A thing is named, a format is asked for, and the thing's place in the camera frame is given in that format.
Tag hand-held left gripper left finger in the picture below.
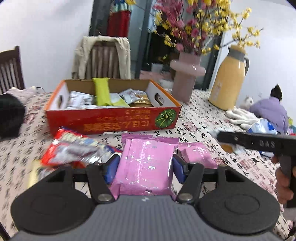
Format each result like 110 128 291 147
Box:
47 154 121 204

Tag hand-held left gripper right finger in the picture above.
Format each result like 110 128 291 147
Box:
173 154 240 204

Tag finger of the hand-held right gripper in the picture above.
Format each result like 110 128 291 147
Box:
217 131 254 150

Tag small yellow white packet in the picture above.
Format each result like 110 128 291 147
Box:
221 142 248 155

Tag pink snack packet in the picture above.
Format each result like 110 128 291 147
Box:
109 133 180 197
178 142 219 169

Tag orange cardboard box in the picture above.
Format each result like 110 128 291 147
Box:
45 79 182 135

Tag bright green snack packet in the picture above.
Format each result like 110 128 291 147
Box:
92 77 110 106

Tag person's right hand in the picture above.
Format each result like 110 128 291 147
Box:
272 155 293 205

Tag blue white plastic packet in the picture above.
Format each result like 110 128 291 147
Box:
248 118 278 135

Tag white work gloves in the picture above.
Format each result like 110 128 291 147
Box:
225 109 258 129

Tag purple cloth bundle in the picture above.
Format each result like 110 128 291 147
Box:
250 84 289 135

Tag white fluffy toy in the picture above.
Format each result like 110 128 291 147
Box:
240 95 254 109

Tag red white snack packet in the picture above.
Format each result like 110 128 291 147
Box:
40 127 122 168

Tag yellow thermos jug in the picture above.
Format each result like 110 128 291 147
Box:
208 45 250 111

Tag gold snack packet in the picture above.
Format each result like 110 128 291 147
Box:
129 91 153 107

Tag silver snack packet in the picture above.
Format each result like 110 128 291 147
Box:
119 89 139 105
69 91 97 108

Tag pink ceramic vase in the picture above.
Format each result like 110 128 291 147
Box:
170 52 206 104

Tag white yellow snack packet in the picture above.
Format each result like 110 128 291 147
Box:
27 159 50 189

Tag wooden chair with slats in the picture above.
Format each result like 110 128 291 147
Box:
85 41 121 79

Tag chair with beige jacket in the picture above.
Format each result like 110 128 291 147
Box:
72 35 132 80

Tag black cloth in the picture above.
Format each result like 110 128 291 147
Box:
0 94 25 139

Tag pale pink cloth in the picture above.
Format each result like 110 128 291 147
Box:
3 86 53 105

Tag yellow and pink flower bouquet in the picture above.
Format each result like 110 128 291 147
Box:
126 0 263 56

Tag dark framed glass door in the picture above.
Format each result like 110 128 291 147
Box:
89 0 225 91

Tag dark wooden chair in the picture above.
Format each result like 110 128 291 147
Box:
0 46 25 94

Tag red hanging garment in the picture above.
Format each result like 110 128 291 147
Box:
106 0 133 37

